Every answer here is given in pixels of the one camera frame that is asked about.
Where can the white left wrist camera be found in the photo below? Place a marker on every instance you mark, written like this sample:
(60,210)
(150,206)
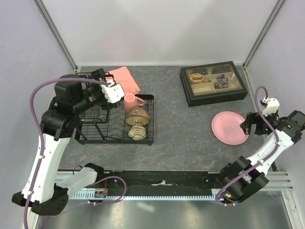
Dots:
(113,91)

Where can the black wire dish rack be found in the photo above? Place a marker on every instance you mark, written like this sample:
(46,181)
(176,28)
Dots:
(111,128)

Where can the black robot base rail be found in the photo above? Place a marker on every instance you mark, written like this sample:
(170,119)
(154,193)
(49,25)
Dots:
(138,183)

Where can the pink ceramic mug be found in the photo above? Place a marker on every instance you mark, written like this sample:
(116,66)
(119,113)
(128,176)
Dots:
(131,102)

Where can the small white patterned bowl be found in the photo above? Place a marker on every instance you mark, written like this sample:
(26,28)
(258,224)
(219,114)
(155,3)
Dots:
(137,133)

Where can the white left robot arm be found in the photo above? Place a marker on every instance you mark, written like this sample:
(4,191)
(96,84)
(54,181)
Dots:
(74,95)

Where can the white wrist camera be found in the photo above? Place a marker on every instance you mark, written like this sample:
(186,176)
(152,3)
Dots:
(113,91)
(270,105)

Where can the clear glass plate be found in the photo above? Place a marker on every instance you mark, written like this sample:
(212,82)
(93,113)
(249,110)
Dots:
(90,115)

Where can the pink folded cloth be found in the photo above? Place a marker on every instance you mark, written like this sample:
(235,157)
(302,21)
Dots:
(123,77)

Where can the dark floral fabric rosette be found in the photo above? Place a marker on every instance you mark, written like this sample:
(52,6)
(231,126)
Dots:
(222,82)

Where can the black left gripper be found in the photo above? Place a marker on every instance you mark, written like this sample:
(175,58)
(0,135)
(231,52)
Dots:
(104,103)

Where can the black compartment display box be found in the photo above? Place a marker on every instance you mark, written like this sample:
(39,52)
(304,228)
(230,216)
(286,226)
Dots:
(199,89)

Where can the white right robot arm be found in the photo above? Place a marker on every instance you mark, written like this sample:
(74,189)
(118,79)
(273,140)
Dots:
(246,176)

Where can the pink plate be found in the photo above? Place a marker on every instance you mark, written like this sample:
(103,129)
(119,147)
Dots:
(226,127)

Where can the blue patterned fabric roll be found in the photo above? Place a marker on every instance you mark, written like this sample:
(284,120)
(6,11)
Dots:
(202,71)

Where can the brown floral bowl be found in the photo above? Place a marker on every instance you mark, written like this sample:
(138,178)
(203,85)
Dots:
(137,116)

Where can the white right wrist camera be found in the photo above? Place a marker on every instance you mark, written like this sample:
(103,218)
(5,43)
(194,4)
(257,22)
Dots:
(270,105)

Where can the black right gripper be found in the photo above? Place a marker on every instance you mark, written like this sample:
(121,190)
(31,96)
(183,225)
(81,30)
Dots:
(254,118)

